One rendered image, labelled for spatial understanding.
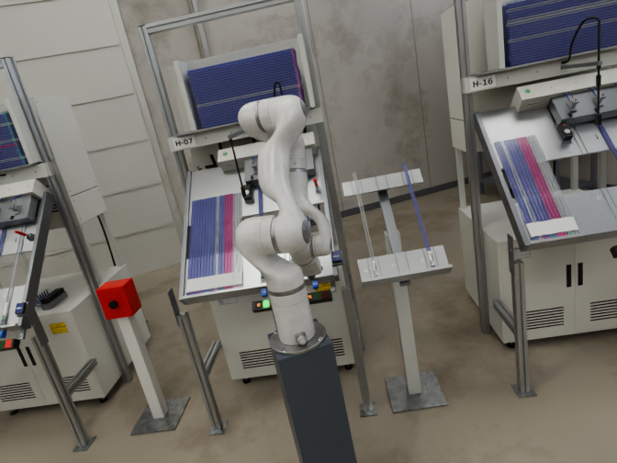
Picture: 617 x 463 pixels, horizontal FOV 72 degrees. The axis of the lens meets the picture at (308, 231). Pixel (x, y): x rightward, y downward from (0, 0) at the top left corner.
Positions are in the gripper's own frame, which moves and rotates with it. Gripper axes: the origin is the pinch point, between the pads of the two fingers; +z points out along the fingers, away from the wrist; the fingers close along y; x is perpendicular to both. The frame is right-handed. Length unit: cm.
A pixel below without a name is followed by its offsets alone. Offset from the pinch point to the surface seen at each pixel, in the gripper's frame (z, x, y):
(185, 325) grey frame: 20, -5, -61
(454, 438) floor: 50, -60, 46
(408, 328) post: 41, -15, 36
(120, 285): 14, 17, -92
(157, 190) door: 178, 206, -175
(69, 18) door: 46, 313, -204
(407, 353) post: 51, -23, 34
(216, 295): 10.0, 2.3, -43.2
